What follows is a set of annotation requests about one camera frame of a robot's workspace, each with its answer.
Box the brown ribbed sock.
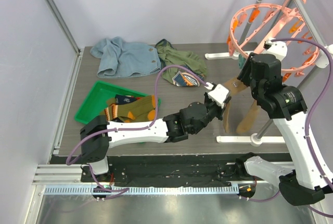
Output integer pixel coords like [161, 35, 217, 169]
[223, 77, 247, 134]
[236, 100, 260, 134]

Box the olive orange sock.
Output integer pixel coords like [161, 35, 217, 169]
[100, 95, 157, 121]
[112, 109, 156, 123]

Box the navy santa sock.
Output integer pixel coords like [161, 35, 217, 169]
[115, 95, 141, 105]

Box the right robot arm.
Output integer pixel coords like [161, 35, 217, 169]
[235, 52, 332, 206]

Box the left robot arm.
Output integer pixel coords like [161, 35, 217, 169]
[78, 92, 231, 182]

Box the pink round clip hanger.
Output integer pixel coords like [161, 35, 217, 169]
[227, 0, 319, 82]

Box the olive green printed shirt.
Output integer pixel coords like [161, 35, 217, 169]
[155, 39, 207, 87]

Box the grey drying rack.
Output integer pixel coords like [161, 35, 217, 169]
[204, 0, 333, 148]

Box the light blue denim garment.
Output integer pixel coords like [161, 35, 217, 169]
[90, 37, 161, 78]

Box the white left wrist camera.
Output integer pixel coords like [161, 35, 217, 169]
[205, 82, 230, 109]

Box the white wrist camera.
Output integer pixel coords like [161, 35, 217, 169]
[262, 39, 288, 61]
[205, 82, 230, 109]

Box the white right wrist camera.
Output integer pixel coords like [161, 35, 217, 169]
[262, 39, 288, 61]

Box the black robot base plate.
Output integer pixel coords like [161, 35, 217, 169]
[97, 154, 259, 188]

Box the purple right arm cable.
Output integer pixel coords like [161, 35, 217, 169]
[247, 38, 333, 218]

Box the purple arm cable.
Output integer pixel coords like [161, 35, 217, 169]
[66, 64, 213, 200]
[247, 38, 333, 218]

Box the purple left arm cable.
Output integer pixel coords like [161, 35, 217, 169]
[66, 64, 213, 200]

